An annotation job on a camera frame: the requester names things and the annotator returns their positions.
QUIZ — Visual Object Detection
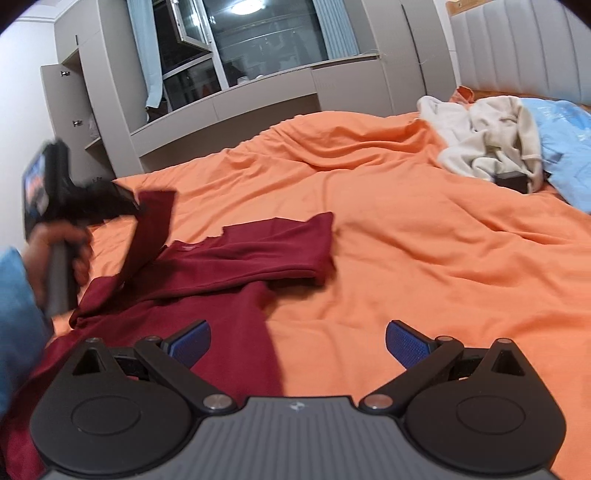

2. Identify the grey built-in cabinet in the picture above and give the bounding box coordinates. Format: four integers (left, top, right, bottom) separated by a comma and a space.
39, 0, 459, 178

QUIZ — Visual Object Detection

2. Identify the dark red shirt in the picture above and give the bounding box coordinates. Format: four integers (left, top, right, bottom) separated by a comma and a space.
0, 189, 336, 480

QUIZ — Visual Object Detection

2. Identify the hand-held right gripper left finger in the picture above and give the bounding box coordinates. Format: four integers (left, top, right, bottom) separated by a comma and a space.
69, 320, 236, 414

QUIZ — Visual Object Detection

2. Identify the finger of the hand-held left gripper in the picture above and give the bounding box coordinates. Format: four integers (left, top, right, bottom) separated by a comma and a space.
112, 182, 141, 217

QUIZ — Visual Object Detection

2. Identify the cream garment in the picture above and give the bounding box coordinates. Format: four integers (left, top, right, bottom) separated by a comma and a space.
418, 95, 546, 195

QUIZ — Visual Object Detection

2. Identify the small black box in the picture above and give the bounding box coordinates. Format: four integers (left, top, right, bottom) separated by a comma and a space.
495, 171, 528, 195

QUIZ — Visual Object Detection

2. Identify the window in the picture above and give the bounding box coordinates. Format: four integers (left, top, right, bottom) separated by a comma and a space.
151, 0, 331, 112

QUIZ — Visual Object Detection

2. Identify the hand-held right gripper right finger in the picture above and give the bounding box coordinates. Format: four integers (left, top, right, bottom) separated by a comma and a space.
359, 320, 529, 414

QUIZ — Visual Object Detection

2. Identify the person's left hand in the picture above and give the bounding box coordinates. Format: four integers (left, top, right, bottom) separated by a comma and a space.
27, 220, 94, 306

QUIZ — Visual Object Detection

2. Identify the light blue pillow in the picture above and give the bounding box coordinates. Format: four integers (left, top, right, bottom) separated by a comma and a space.
521, 98, 591, 217

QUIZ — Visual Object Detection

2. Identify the light blue curtain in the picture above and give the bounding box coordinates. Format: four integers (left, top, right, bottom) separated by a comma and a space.
313, 0, 361, 62
126, 0, 165, 110

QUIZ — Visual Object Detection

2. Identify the orange blanket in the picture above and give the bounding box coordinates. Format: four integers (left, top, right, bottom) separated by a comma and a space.
50, 111, 591, 480

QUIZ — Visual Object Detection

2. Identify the grey padded headboard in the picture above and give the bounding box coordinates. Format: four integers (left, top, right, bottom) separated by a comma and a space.
450, 0, 591, 109

